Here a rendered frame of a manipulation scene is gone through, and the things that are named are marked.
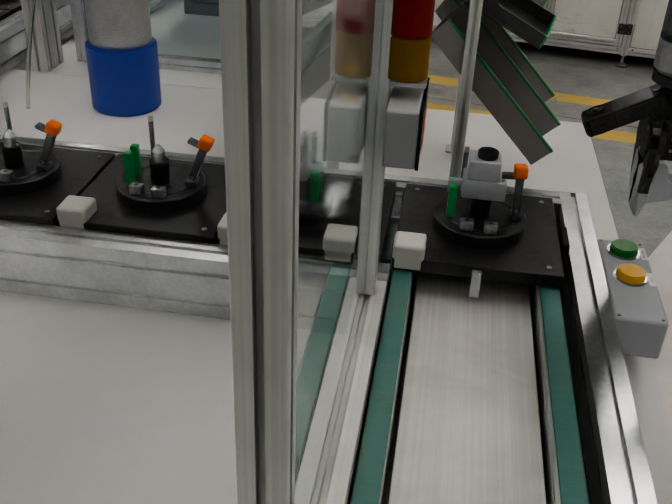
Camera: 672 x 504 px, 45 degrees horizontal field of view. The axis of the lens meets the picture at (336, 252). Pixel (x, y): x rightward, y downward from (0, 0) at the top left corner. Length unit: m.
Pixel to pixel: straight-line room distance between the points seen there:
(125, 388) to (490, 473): 0.48
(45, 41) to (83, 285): 1.06
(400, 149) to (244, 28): 0.60
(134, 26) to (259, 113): 1.50
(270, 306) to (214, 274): 0.78
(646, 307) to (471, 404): 0.30
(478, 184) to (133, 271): 0.51
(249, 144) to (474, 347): 0.76
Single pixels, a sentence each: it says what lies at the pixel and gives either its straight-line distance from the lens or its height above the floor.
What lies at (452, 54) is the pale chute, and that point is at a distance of 1.40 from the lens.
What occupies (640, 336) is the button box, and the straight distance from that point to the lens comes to 1.16.
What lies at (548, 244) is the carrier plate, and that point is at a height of 0.97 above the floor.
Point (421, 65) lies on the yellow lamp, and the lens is 0.95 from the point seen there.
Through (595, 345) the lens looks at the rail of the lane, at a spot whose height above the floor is 0.96.
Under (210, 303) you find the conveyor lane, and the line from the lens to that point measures 1.22.
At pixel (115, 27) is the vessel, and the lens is 1.86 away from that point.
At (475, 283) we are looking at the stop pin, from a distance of 1.16.
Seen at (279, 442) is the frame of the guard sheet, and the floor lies 1.25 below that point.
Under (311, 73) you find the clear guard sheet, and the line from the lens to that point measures 0.49.
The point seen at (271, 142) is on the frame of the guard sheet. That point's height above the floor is 1.43.
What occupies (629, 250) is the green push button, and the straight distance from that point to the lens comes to 1.27.
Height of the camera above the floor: 1.58
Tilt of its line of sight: 31 degrees down
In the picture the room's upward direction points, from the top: 2 degrees clockwise
